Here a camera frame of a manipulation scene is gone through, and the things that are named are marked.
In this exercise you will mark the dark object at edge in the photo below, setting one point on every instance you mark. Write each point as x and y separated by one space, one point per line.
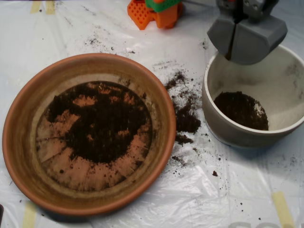
1 213

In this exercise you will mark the beige masking tape strip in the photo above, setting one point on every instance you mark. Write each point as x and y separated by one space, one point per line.
35 7
50 8
260 6
29 216
282 209

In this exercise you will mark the clear plastic sheet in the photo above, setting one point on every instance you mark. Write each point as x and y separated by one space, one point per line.
237 190

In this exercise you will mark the spilled dark soil patch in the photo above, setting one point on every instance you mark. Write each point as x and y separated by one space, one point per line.
187 123

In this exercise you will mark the dark soil heap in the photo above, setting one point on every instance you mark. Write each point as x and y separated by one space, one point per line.
107 142

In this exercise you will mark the grey gripper with motor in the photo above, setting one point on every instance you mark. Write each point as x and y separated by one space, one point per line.
257 45

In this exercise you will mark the dark soil layer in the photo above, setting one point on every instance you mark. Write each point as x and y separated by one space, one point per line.
237 111

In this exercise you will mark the white ceramic pot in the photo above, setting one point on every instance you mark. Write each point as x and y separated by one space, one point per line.
228 137

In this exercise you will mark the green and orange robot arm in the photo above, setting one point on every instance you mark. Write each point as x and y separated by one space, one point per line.
166 19

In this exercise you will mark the terracotta plant pot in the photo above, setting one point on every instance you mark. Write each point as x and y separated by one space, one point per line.
21 147

